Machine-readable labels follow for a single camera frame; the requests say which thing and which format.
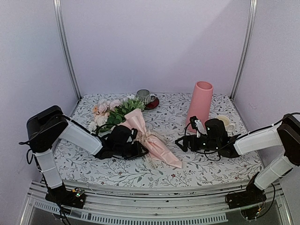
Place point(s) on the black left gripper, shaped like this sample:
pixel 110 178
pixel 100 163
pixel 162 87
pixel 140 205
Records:
pixel 138 151

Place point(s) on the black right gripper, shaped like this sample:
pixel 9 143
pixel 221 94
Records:
pixel 188 138

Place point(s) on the cream printed ribbon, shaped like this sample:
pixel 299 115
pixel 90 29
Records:
pixel 157 149

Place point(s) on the pink flower bouquet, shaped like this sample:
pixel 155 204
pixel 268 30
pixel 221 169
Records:
pixel 127 112

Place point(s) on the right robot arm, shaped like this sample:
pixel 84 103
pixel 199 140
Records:
pixel 283 134

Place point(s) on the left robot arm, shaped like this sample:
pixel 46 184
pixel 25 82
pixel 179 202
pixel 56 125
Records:
pixel 47 127

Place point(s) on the tall pink vase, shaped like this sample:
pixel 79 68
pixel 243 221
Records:
pixel 200 102

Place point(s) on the floral patterned tablecloth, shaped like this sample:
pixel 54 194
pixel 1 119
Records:
pixel 168 120

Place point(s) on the white coffee mug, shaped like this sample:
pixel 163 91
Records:
pixel 229 126

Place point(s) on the dark red saucer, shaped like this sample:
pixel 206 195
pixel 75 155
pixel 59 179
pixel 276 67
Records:
pixel 152 105

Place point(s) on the striped ceramic cup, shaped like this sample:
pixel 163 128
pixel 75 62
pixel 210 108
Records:
pixel 145 96

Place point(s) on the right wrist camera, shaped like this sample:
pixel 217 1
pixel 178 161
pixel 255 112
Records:
pixel 196 125

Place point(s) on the aluminium front rail base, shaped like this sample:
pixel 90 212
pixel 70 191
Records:
pixel 206 205

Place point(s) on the right aluminium frame post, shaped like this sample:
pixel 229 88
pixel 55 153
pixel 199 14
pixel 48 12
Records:
pixel 246 44

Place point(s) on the aluminium frame post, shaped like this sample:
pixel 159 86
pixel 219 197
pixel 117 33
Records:
pixel 246 44
pixel 65 48

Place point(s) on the left aluminium frame post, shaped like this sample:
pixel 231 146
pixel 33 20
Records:
pixel 65 48

